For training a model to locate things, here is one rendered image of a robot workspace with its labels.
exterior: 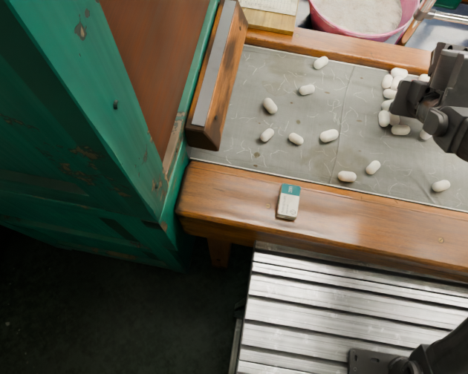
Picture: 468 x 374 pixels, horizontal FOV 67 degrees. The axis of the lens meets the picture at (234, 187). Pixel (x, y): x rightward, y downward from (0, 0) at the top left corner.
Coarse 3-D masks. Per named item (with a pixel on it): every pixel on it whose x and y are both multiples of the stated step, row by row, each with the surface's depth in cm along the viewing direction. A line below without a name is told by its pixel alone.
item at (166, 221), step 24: (0, 192) 58; (168, 192) 57; (0, 216) 91; (24, 216) 87; (48, 216) 79; (72, 216) 74; (96, 216) 61; (120, 216) 57; (168, 216) 61; (48, 240) 117; (72, 240) 116; (96, 240) 93; (120, 240) 90; (144, 240) 76; (168, 240) 68; (192, 240) 126; (168, 264) 113
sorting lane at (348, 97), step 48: (240, 96) 75; (288, 96) 75; (336, 96) 76; (240, 144) 71; (288, 144) 71; (336, 144) 72; (384, 144) 72; (432, 144) 72; (384, 192) 68; (432, 192) 69
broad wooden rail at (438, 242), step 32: (192, 160) 69; (192, 192) 64; (224, 192) 65; (256, 192) 65; (320, 192) 65; (352, 192) 67; (192, 224) 69; (224, 224) 64; (256, 224) 63; (288, 224) 63; (320, 224) 63; (352, 224) 63; (384, 224) 64; (416, 224) 64; (448, 224) 64; (352, 256) 68; (384, 256) 63; (416, 256) 62; (448, 256) 62
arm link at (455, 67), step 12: (444, 60) 55; (456, 60) 53; (444, 72) 55; (456, 72) 53; (432, 84) 57; (444, 84) 55; (456, 84) 53; (444, 96) 54; (456, 96) 54; (432, 108) 54; (432, 120) 53; (444, 120) 51; (432, 132) 52; (444, 132) 52
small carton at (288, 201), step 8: (288, 184) 63; (280, 192) 63; (288, 192) 63; (296, 192) 63; (280, 200) 62; (288, 200) 62; (296, 200) 62; (280, 208) 62; (288, 208) 62; (296, 208) 62; (280, 216) 62; (288, 216) 62; (296, 216) 62
